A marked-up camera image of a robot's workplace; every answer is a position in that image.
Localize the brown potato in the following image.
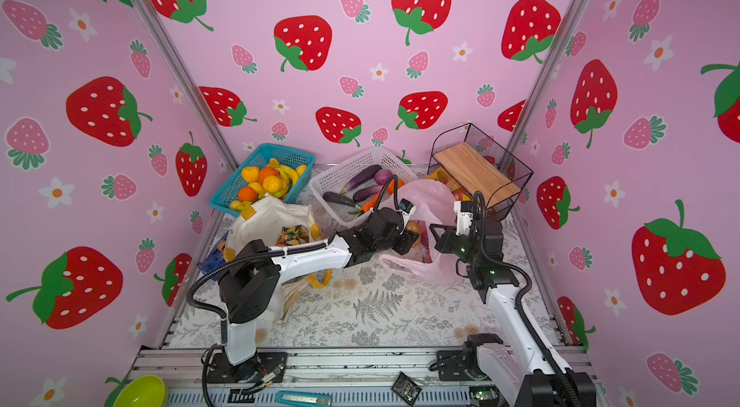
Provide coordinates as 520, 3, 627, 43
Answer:
406, 221, 421, 235

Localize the orange carrot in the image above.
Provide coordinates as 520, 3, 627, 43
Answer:
362, 195, 379, 212

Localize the pink plastic grocery bag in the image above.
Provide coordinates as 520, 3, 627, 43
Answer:
379, 179, 463, 287

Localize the black yellow snack bag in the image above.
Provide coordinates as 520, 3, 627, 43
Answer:
276, 225, 311, 247

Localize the white canvas tote bag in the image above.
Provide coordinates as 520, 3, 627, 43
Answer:
224, 197, 331, 322

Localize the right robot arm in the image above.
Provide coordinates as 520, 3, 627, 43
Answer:
430, 191, 597, 406

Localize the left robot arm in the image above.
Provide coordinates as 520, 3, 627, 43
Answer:
186, 199, 419, 367

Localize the orange pumpkin toy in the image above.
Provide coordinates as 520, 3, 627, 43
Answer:
387, 180, 405, 194

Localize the small purple onion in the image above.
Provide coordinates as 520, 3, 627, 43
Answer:
374, 169, 393, 185

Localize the long purple eggplant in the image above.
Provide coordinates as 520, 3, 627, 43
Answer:
341, 164, 382, 194

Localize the dark cucumber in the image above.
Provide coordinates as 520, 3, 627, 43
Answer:
322, 191, 360, 209

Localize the white plastic basket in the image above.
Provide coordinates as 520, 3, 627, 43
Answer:
308, 145, 418, 229

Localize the yellow banana bunch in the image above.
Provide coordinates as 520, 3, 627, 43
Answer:
269, 158, 308, 200

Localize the yellow pear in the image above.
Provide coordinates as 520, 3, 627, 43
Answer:
261, 175, 286, 194

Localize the orange fruit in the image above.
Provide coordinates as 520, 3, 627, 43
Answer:
257, 166, 279, 183

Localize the small tangerine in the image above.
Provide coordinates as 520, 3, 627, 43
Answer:
237, 187, 259, 203

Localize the black electronic module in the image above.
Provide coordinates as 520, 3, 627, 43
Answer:
391, 372, 422, 407

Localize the teal plastic basket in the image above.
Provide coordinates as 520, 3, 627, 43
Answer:
210, 144, 316, 216

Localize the blue tape dispenser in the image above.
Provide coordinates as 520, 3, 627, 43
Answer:
197, 241, 225, 274

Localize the teal utility knife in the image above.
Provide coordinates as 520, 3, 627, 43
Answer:
275, 391, 333, 407

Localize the green plastic bowl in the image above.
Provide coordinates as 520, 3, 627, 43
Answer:
113, 375, 167, 407

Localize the black wire mesh shelf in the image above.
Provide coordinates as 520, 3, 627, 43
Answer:
427, 123, 534, 220

